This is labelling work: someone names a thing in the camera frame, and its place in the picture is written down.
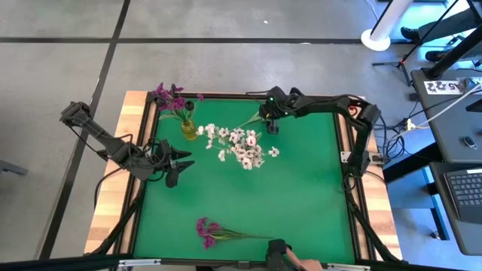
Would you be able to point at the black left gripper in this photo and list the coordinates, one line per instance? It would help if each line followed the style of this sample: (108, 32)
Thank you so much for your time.
(162, 162)

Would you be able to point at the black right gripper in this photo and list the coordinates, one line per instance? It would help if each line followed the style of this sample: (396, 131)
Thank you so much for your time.
(273, 105)

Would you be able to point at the white flower bunch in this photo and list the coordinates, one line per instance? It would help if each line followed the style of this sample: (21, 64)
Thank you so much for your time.
(211, 131)
(246, 158)

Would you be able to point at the purple flower bunch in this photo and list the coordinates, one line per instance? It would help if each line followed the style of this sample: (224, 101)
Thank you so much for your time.
(180, 102)
(205, 231)
(165, 96)

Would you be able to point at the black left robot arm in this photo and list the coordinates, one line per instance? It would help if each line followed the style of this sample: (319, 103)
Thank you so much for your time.
(109, 145)

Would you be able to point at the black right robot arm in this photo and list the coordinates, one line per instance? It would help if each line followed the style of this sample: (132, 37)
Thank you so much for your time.
(339, 107)

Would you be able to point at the yellow glass vase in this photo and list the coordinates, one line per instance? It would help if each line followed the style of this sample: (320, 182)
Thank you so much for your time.
(188, 131)

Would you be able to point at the white pole base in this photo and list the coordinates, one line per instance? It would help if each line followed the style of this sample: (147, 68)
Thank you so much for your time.
(376, 39)

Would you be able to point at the person's hand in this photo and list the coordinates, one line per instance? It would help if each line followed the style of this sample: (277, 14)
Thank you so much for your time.
(307, 265)

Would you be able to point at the black tripod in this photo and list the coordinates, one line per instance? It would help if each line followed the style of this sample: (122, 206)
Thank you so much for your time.
(403, 64)

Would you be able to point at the grey furniture leg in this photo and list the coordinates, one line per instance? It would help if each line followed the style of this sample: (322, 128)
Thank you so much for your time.
(13, 167)

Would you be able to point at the black desk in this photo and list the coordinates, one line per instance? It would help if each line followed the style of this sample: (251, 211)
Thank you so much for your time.
(470, 237)
(444, 124)

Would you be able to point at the white paper tag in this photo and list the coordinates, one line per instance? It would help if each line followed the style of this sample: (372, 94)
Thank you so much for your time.
(442, 86)

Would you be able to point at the black diagonal stand pole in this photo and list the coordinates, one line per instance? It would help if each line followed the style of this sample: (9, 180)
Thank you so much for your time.
(452, 56)

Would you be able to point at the black key fob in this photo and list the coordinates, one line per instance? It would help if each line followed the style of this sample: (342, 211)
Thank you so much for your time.
(470, 143)

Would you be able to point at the person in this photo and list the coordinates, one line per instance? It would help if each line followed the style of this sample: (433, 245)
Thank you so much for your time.
(444, 26)

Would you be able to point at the black keyboard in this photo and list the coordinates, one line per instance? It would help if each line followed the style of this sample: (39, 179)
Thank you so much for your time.
(465, 192)

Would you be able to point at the white mounting bracket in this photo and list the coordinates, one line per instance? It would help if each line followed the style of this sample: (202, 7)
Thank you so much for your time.
(345, 157)

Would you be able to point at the black aluminium rig frame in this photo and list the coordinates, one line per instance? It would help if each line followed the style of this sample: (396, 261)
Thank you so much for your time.
(352, 203)

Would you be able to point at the black table-level camera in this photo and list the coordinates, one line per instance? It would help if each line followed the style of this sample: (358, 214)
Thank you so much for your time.
(276, 256)

